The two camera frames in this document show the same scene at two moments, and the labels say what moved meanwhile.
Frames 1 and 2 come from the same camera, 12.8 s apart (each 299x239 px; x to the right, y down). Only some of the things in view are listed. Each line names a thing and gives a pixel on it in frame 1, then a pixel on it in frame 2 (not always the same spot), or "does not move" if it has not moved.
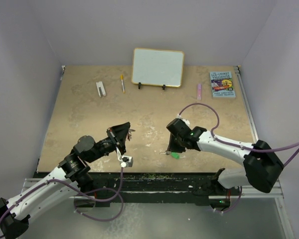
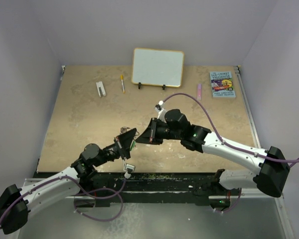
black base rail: x=152 y=188 does not move
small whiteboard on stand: x=157 y=67 does not move
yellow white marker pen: x=121 y=79 does not move
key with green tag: x=174 y=155 to x=133 y=145
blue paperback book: x=222 y=84 does not move
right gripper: x=179 y=149 to x=150 y=135
